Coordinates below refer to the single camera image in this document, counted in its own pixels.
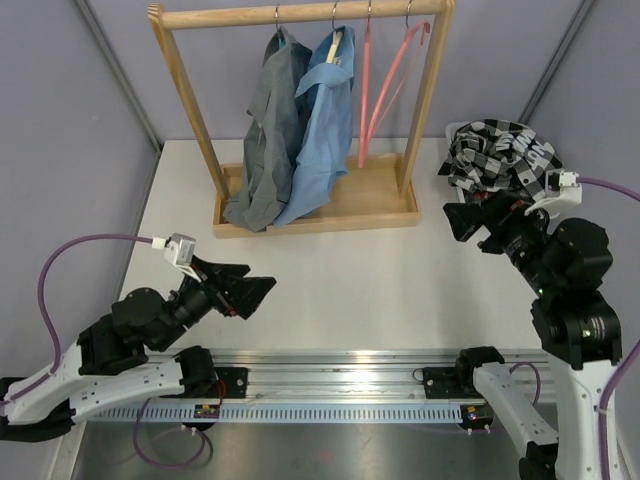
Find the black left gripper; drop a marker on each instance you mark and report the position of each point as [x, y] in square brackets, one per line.
[229, 289]

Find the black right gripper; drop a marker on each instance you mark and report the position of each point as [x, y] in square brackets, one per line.
[499, 211]

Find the black white checkered shirt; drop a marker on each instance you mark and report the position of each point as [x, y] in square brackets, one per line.
[492, 155]

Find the pink hanger with chrome hook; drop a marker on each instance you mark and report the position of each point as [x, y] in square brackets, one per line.
[365, 83]

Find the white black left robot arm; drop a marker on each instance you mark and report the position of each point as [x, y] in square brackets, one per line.
[107, 365]

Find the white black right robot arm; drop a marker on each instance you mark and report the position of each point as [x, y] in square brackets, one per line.
[578, 330]

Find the grey shirt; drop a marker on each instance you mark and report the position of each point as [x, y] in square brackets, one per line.
[274, 138]

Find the blue shirt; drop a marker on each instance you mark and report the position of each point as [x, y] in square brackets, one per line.
[327, 88]

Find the wooden hanger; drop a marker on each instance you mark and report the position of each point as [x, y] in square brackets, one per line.
[337, 35]

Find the white plastic basket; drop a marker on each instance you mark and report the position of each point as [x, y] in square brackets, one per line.
[451, 129]

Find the wooden clothes rack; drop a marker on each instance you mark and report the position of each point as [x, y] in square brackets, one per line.
[381, 194]

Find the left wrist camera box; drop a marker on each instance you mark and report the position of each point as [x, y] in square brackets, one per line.
[178, 252]

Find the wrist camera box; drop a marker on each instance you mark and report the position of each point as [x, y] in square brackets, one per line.
[562, 192]
[178, 252]

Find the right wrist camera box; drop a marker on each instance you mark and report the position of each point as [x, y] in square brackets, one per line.
[562, 192]

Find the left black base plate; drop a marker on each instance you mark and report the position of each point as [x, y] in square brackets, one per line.
[235, 380]

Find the aluminium mounting rail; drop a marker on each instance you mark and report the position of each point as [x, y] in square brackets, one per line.
[349, 377]

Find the slotted grey cable duct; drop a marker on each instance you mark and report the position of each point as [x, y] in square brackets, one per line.
[280, 413]

